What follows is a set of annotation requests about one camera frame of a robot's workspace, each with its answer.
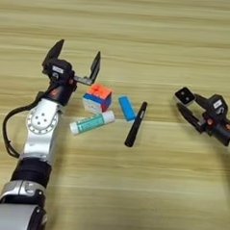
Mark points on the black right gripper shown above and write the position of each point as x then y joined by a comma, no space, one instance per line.
220,128

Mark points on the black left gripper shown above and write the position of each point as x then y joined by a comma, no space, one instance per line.
62,91

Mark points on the green white glue stick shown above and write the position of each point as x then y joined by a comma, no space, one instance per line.
90,123

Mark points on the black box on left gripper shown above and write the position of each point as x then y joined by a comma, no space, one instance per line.
57,70

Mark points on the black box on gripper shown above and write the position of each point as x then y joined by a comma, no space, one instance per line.
217,105
57,70

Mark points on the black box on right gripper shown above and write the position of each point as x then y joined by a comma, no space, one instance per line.
217,105

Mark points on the multicolour puzzle cube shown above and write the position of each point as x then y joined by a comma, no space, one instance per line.
97,96

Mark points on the black marker pen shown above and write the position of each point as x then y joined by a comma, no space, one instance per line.
135,124

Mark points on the blue eraser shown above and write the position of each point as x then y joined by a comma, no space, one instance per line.
127,108

